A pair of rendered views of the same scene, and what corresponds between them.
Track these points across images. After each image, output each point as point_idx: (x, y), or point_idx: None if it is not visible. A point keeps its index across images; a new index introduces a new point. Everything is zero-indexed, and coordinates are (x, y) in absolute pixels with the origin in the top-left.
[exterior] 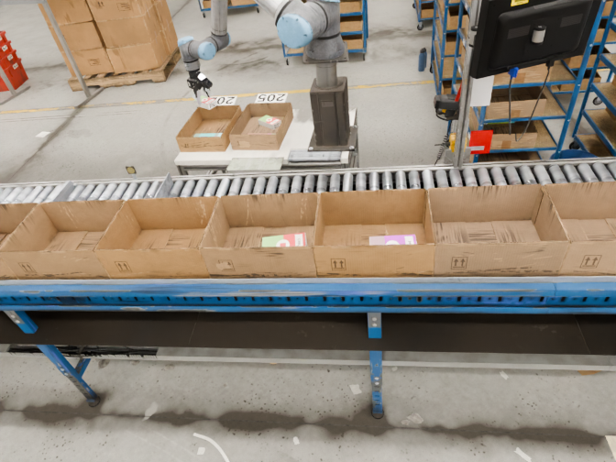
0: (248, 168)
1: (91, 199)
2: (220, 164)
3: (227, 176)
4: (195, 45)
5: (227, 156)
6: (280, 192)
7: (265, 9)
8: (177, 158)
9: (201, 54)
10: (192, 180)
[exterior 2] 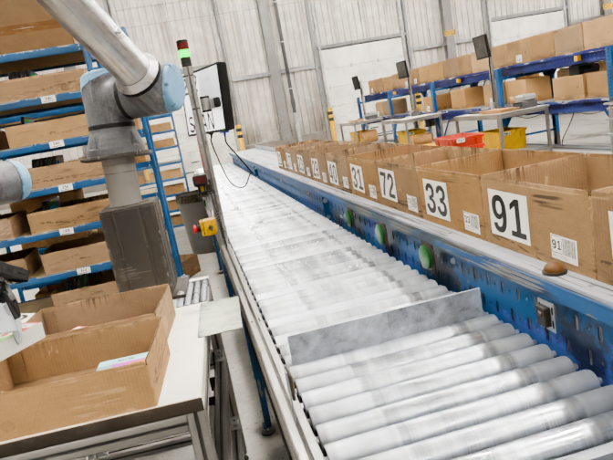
0: (234, 314)
1: (422, 440)
2: (206, 357)
3: (260, 323)
4: (1, 166)
5: (189, 344)
6: (296, 280)
7: (134, 63)
8: (187, 397)
9: (27, 179)
10: (280, 345)
